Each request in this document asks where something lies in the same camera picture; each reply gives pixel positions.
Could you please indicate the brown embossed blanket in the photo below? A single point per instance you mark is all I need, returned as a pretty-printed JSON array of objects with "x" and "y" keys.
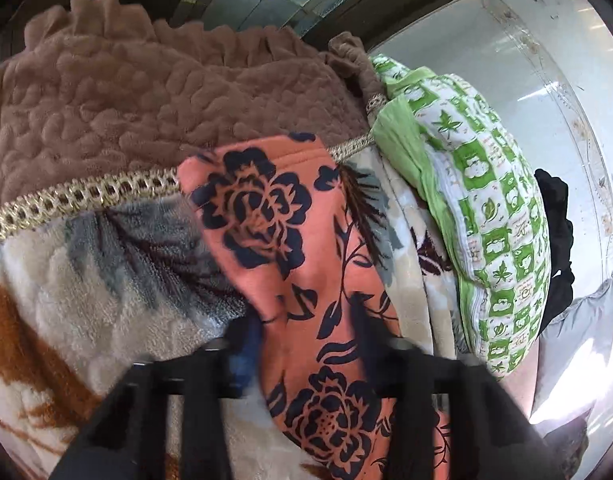
[{"x": 99, "y": 88}]

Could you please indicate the leaf pattern fleece blanket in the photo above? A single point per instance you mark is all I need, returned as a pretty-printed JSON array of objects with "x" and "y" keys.
[{"x": 127, "y": 273}]

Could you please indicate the grey pillow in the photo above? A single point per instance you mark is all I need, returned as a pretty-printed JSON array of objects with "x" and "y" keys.
[{"x": 574, "y": 351}]

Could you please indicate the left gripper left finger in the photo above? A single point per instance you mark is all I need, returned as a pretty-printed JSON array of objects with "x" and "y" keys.
[{"x": 126, "y": 436}]

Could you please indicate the green white patterned pillow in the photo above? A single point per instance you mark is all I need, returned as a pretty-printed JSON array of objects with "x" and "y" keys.
[{"x": 442, "y": 137}]

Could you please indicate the orange floral garment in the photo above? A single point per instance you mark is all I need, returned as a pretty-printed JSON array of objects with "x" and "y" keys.
[{"x": 302, "y": 237}]

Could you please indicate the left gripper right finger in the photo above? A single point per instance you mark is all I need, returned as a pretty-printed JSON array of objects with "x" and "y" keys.
[{"x": 451, "y": 419}]

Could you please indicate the black garment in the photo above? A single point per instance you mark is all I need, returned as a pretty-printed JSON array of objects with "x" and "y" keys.
[{"x": 555, "y": 194}]

